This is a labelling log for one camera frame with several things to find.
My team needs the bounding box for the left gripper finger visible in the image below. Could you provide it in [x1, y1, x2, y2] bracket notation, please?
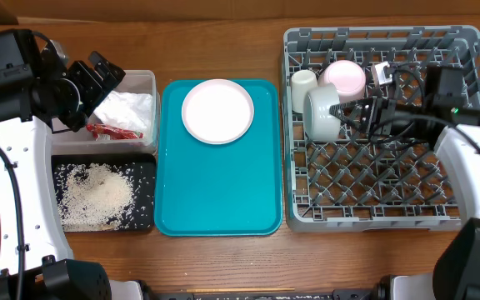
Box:
[88, 51, 126, 93]
[68, 61, 105, 117]

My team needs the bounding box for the pink bowl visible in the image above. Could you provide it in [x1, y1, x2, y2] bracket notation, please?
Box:
[317, 60, 366, 103]

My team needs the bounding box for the grey bowl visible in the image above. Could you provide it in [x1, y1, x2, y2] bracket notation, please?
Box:
[302, 83, 341, 143]

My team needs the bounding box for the white napkin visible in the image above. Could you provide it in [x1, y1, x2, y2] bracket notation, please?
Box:
[93, 91, 155, 134]

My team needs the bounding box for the red snack wrapper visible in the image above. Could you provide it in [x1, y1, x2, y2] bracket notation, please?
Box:
[86, 124, 143, 140]

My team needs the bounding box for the white cup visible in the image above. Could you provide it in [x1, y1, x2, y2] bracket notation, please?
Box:
[291, 70, 318, 113]

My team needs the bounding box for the pink plate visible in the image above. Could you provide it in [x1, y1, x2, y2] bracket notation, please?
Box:
[181, 79, 255, 145]

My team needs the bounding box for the wooden chopstick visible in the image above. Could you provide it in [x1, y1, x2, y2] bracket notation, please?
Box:
[184, 287, 295, 293]

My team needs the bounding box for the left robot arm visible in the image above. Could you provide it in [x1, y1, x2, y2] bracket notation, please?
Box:
[0, 29, 152, 299]

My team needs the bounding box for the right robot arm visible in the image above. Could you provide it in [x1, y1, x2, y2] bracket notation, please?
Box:
[329, 66, 480, 299]

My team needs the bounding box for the grey dishwasher rack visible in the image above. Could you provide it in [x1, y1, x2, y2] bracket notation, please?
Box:
[281, 25, 480, 232]

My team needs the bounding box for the clear plastic bin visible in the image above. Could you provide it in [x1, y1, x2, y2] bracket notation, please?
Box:
[52, 70, 160, 155]

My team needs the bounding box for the black plastic tray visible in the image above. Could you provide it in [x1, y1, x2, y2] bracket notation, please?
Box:
[51, 152, 158, 233]

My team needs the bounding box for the pile of rice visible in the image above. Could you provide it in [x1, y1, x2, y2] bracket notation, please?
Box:
[54, 162, 156, 232]

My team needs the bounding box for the teal serving tray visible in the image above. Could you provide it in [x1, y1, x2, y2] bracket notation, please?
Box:
[154, 79, 283, 237]

